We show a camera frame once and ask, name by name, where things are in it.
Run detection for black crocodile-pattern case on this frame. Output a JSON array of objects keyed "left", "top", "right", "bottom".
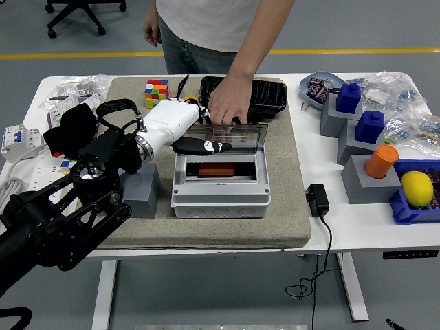
[{"left": 198, "top": 76, "right": 288, "bottom": 121}]

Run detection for person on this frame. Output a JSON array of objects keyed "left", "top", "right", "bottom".
[{"left": 156, "top": 0, "right": 276, "bottom": 75}]

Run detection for white table leg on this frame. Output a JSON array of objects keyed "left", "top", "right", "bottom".
[
  {"left": 335, "top": 253, "right": 371, "bottom": 323},
  {"left": 91, "top": 260, "right": 118, "bottom": 330}
]

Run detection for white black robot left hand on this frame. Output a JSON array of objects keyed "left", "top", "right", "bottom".
[{"left": 139, "top": 98, "right": 234, "bottom": 157}]

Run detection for person's left hand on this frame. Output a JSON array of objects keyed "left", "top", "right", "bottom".
[{"left": 208, "top": 71, "right": 256, "bottom": 133}]

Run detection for yellow tape measure 5m print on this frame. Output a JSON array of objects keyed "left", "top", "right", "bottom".
[{"left": 173, "top": 74, "right": 201, "bottom": 106}]

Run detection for colourful puzzle cube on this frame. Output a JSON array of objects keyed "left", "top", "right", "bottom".
[
  {"left": 144, "top": 78, "right": 172, "bottom": 109},
  {"left": 60, "top": 157, "right": 79, "bottom": 173}
]

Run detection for grey-brown mat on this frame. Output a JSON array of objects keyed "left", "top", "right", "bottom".
[{"left": 69, "top": 76, "right": 312, "bottom": 251}]

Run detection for yellow lemon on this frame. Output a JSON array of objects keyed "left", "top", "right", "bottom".
[{"left": 400, "top": 170, "right": 435, "bottom": 208}]

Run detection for orange cylinder battery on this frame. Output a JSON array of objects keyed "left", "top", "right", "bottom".
[
  {"left": 197, "top": 163, "right": 238, "bottom": 178},
  {"left": 364, "top": 144, "right": 399, "bottom": 179}
]

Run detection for white circuit breaker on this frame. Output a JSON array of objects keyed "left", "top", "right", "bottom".
[{"left": 1, "top": 124, "right": 45, "bottom": 162}]

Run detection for dark packets in bin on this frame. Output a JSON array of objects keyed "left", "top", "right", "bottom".
[{"left": 424, "top": 168, "right": 440, "bottom": 210}]

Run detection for person's right hand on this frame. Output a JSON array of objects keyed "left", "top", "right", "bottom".
[{"left": 142, "top": 13, "right": 163, "bottom": 47}]

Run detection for white power cable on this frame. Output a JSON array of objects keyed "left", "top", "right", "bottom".
[{"left": 0, "top": 143, "right": 49, "bottom": 207}]

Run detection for black power adapter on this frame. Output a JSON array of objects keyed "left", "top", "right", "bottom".
[{"left": 305, "top": 183, "right": 330, "bottom": 217}]

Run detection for grey block with round hole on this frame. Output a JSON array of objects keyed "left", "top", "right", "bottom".
[
  {"left": 120, "top": 163, "right": 161, "bottom": 219},
  {"left": 340, "top": 153, "right": 403, "bottom": 205}
]

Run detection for blue block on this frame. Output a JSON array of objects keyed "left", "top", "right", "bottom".
[
  {"left": 355, "top": 109, "right": 385, "bottom": 144},
  {"left": 335, "top": 82, "right": 362, "bottom": 114}
]

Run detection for dark packets in dish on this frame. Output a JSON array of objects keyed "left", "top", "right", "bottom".
[{"left": 307, "top": 78, "right": 340, "bottom": 103}]

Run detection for black table control panel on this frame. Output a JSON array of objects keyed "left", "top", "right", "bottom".
[{"left": 382, "top": 250, "right": 440, "bottom": 261}]

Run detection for white wall socket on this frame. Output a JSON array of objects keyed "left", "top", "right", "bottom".
[
  {"left": 46, "top": 102, "right": 72, "bottom": 130},
  {"left": 78, "top": 94, "right": 104, "bottom": 114}
]

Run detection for black office chair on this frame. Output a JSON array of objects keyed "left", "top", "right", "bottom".
[{"left": 44, "top": 0, "right": 128, "bottom": 39}]

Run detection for black adapter cord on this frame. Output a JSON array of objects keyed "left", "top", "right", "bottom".
[{"left": 285, "top": 211, "right": 344, "bottom": 330}]

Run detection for blue plastic bin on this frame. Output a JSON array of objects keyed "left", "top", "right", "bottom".
[{"left": 388, "top": 158, "right": 440, "bottom": 226}]

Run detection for grey electrical box clear lid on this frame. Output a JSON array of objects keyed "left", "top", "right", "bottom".
[{"left": 170, "top": 124, "right": 272, "bottom": 220}]

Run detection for blue-grey dish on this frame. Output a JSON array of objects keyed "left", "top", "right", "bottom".
[{"left": 298, "top": 71, "right": 347, "bottom": 111}]

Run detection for clear plastic bag of parts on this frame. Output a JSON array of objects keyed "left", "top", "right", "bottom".
[
  {"left": 357, "top": 71, "right": 430, "bottom": 116},
  {"left": 383, "top": 113, "right": 440, "bottom": 155},
  {"left": 39, "top": 74, "right": 113, "bottom": 111}
]

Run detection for black cloth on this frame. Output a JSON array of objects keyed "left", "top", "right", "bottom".
[{"left": 43, "top": 104, "right": 98, "bottom": 159}]

